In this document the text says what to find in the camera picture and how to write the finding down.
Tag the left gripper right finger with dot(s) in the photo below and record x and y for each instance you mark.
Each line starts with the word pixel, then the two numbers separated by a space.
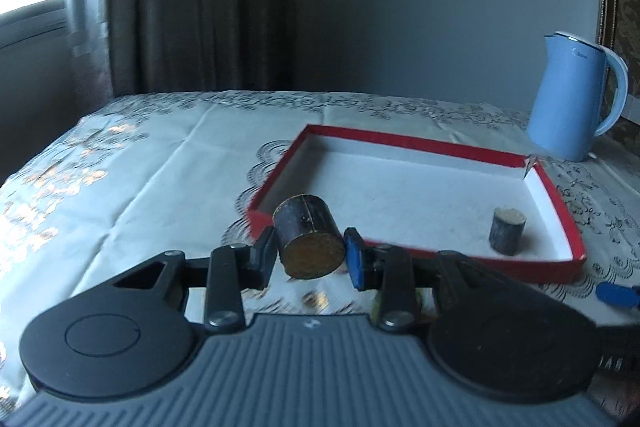
pixel 387 269

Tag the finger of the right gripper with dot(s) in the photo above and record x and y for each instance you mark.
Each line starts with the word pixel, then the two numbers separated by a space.
pixel 618 295

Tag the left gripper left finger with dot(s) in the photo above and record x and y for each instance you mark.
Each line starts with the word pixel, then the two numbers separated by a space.
pixel 231 270

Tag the green tomato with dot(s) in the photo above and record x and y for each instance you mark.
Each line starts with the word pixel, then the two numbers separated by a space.
pixel 316 301

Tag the red shallow cardboard tray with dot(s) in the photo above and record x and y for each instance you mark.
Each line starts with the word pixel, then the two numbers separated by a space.
pixel 427 196

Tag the white embroidered tablecloth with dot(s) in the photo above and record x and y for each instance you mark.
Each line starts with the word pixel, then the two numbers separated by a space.
pixel 149 173

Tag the light blue electric kettle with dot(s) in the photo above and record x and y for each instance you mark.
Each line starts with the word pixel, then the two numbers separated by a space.
pixel 581 96

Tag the brown patterned curtain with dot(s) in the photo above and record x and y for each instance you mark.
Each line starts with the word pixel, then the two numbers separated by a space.
pixel 123 47

